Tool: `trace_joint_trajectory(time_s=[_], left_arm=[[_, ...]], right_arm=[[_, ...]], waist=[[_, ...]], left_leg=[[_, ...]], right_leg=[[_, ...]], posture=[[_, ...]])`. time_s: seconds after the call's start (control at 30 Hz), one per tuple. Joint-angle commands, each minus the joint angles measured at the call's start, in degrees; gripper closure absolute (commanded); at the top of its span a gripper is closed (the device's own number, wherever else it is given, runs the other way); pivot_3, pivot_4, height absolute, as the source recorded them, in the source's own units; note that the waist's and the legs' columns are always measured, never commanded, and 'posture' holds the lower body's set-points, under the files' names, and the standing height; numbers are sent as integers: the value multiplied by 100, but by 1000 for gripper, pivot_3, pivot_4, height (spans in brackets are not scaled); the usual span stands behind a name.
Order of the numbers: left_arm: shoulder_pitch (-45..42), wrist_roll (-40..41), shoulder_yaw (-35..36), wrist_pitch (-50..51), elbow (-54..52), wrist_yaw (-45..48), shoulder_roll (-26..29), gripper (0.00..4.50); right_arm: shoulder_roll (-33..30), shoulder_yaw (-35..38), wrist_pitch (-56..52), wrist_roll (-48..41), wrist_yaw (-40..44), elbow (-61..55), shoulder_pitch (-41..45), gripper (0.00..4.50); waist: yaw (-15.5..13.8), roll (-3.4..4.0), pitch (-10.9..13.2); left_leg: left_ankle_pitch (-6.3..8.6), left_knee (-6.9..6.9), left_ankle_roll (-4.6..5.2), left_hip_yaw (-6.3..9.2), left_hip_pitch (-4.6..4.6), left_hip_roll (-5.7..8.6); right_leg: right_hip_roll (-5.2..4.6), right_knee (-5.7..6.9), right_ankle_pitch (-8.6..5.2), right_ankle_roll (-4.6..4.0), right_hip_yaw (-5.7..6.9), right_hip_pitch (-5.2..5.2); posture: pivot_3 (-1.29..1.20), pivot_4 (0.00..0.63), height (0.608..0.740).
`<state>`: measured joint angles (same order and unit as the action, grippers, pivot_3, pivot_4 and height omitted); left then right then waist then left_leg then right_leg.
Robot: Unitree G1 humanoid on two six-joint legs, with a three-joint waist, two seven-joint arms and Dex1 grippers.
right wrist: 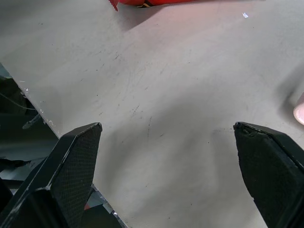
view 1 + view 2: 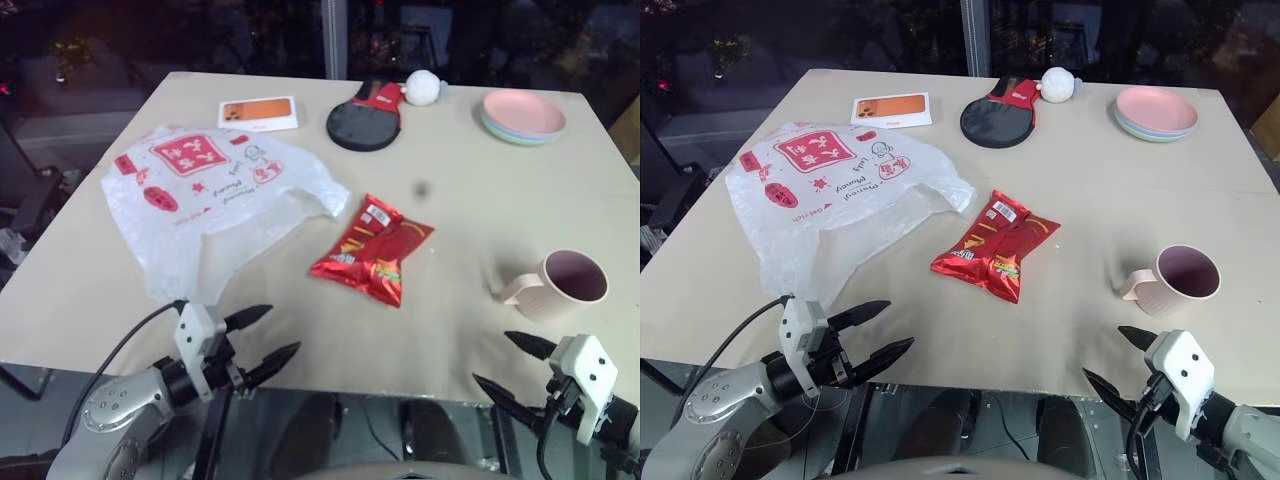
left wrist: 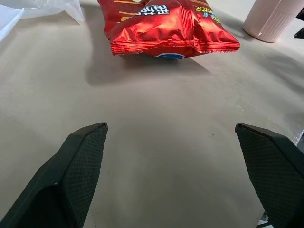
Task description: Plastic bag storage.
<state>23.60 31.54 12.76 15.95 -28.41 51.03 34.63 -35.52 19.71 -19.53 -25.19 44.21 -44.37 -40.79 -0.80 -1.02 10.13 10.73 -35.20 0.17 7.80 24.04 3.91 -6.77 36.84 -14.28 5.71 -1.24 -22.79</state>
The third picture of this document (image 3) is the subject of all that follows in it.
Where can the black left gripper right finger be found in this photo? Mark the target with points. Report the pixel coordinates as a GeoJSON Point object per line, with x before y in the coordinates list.
{"type": "Point", "coordinates": [270, 166]}

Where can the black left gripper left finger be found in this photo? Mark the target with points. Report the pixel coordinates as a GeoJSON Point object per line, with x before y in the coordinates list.
{"type": "Point", "coordinates": [69, 175]}

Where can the black right gripper tip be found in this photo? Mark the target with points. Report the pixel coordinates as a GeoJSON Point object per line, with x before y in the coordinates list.
{"type": "Point", "coordinates": [299, 33]}

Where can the white ribbed cup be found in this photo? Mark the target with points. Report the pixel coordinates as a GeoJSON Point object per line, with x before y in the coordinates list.
{"type": "Point", "coordinates": [270, 19]}

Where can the clear plastic bag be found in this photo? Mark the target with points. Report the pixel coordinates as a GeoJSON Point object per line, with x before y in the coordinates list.
{"type": "Point", "coordinates": [35, 10]}

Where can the red snack bag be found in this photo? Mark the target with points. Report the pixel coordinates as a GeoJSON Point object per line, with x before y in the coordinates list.
{"type": "Point", "coordinates": [161, 26]}

